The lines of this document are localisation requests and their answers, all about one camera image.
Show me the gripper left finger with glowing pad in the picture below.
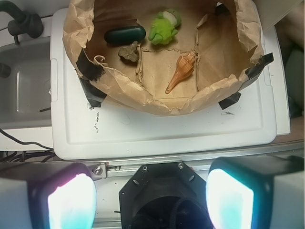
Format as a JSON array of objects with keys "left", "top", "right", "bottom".
[{"left": 0, "top": 163, "right": 97, "bottom": 229}]

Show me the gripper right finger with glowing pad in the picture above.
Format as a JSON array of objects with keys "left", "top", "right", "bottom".
[{"left": 206, "top": 156, "right": 305, "bottom": 229}]

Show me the orange spiral sea shell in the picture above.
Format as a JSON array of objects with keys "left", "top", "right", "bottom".
[{"left": 165, "top": 51, "right": 196, "bottom": 94}]

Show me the white plastic bin lid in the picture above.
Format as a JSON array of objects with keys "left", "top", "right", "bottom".
[{"left": 50, "top": 9, "right": 290, "bottom": 160}]

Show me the grey plastic tub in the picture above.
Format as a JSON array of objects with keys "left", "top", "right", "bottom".
[{"left": 0, "top": 38, "right": 53, "bottom": 131}]

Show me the crumpled brown paper bag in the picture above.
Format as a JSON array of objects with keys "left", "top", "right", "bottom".
[{"left": 63, "top": 0, "right": 264, "bottom": 115}]

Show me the dark grey pipe fitting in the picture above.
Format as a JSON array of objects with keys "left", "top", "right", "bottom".
[{"left": 0, "top": 0, "right": 44, "bottom": 45}]

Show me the brown rock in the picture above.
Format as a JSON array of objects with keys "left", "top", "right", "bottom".
[{"left": 118, "top": 41, "right": 139, "bottom": 63}]

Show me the green plush toy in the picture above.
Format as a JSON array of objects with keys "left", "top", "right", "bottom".
[{"left": 148, "top": 9, "right": 182, "bottom": 45}]

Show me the dark green oval case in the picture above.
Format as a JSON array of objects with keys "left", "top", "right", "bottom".
[{"left": 104, "top": 26, "right": 146, "bottom": 45}]

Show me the black cable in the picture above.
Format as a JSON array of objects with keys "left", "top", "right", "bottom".
[{"left": 0, "top": 127, "right": 57, "bottom": 163}]

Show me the aluminium frame rail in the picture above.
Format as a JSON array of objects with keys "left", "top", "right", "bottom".
[{"left": 0, "top": 140, "right": 305, "bottom": 180}]

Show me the black octagonal mount plate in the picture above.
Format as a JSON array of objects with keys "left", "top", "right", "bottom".
[{"left": 119, "top": 162, "right": 213, "bottom": 229}]

